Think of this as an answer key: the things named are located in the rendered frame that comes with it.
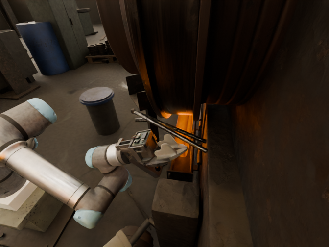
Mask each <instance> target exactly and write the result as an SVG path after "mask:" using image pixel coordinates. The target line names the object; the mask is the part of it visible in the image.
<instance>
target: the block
mask: <svg viewBox="0 0 329 247"><path fill-rule="evenodd" d="M151 213H152V217H153V221H154V225H155V229H156V233H157V237H158V242H159V246H160V247H194V246H195V241H196V238H197V231H198V226H199V221H200V216H202V205H201V188H200V186H199V184H197V183H193V182H185V181H179V180H172V179H165V178H161V179H159V180H158V182H157V185H156V189H155V193H154V196H153V200H152V204H151Z"/></svg>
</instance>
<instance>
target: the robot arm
mask: <svg viewBox="0 0 329 247"><path fill-rule="evenodd" d="M56 120H57V116H56V114H55V112H54V111H53V109H52V108H51V107H50V106H49V105H48V104H47V103H46V102H44V101H43V100H41V99H39V98H33V99H30V100H27V101H26V102H24V103H22V104H20V105H18V106H16V107H14V108H12V109H9V110H7V111H5V112H3V113H1V114H0V198H6V197H8V196H10V195H12V194H14V193H16V192H17V191H18V190H19V189H20V188H21V187H22V186H23V185H24V184H25V183H26V181H27V180H28V181H30V182H31V183H33V184H35V185H36V186H38V187H39V188H41V189H42V190H44V191H46V192H47V193H49V194H50V195H52V196H53V197H55V198H57V199H58V200H60V201H61V202H63V203H64V204H66V205H67V206H69V207H70V208H72V209H73V210H75V211H76V212H75V214H74V216H73V218H74V219H75V220H76V221H77V222H78V223H79V224H81V225H82V226H84V227H86V228H88V229H92V228H95V227H96V225H97V224H98V222H99V221H100V220H101V218H102V217H103V216H104V213H105V212H106V210H107V209H108V207H109V206H110V204H111V202H112V201H113V199H114V198H115V197H116V195H117V194H118V192H123V191H125V190H126V189H127V188H128V187H129V186H130V185H131V183H132V177H131V175H130V174H129V171H128V170H127V169H126V168H125V167H124V165H126V164H130V163H133V164H134V165H136V166H137V167H139V168H140V169H142V170H143V171H145V172H146V173H148V174H149V175H151V176H152V177H154V178H155V179H156V178H158V177H160V175H161V171H162V168H163V166H162V165H164V164H166V163H169V162H170V161H171V160H174V159H175V158H177V157H179V156H180V155H181V154H183V153H184V152H186V151H187V149H188V148H187V146H185V145H183V144H180V143H177V142H176V141H175V140H174V138H173V137H172V136H171V135H169V134H166V135H165V136H164V140H163V141H159V142H157V141H156V140H157V138H156V136H155V134H153V132H152V131H151V129H149V130H144V131H139V132H136V134H135V135H133V137H132V139H130V140H127V141H125V140H124V138H120V139H119V141H118V143H116V144H110V145H104V146H97V147H95V148H91V149H90V150H88V152H87V153H86V156H85V161H86V164H87V165H88V166H89V167H91V168H95V169H97V168H98V169H99V170H100V171H101V172H102V174H103V175H104V177H103V179H102V180H101V181H100V182H99V184H98V185H97V186H96V187H95V188H94V189H92V188H91V187H89V186H88V185H86V184H85V183H83V182H82V181H80V180H79V179H77V178H75V177H74V176H72V175H71V174H69V173H68V172H66V171H65V170H63V169H61V168H60V167H58V166H57V165H55V164H53V163H52V162H50V161H49V160H47V159H46V158H44V157H43V156H41V155H40V154H38V153H37V152H35V151H34V149H35V148H36V147H37V146H38V142H37V139H36V138H35V137H37V136H39V135H41V134H42V133H43V132H44V130H45V129H46V128H47V127H48V126H49V125H51V124H53V123H54V122H55V121H56Z"/></svg>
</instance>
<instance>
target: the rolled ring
mask: <svg viewBox="0 0 329 247"><path fill-rule="evenodd" d="M192 124H193V115H179V116H178V120H177V125H176V127H177V128H180V129H182V130H184V131H187V132H189V133H191V132H192ZM177 133H179V132H177ZM179 134H181V133H179ZM181 135H183V136H184V137H186V138H188V139H191V138H190V137H188V136H186V135H184V134H181ZM175 141H176V142H177V143H180V144H183V145H185V146H187V148H189V144H188V143H186V142H184V141H182V140H180V139H179V138H177V137H175ZM187 153H188V149H187V151H186V152H184V153H183V154H181V155H180V157H186V155H187Z"/></svg>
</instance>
